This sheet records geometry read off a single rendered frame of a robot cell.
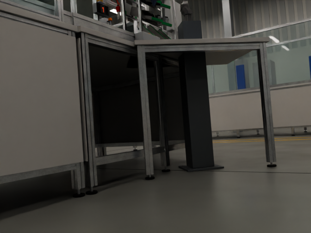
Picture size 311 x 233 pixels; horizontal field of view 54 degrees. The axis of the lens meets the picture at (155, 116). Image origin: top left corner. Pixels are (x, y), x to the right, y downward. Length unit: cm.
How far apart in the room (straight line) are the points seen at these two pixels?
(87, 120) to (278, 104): 472
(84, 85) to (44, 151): 40
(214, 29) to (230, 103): 590
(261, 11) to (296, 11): 110
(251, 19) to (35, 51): 1018
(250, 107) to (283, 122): 65
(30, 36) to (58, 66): 18
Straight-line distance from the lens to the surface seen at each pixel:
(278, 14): 1110
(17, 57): 141
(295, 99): 588
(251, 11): 1137
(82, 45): 164
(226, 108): 623
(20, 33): 145
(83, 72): 161
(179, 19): 435
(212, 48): 205
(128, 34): 209
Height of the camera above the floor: 31
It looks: 2 degrees up
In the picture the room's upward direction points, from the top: 4 degrees counter-clockwise
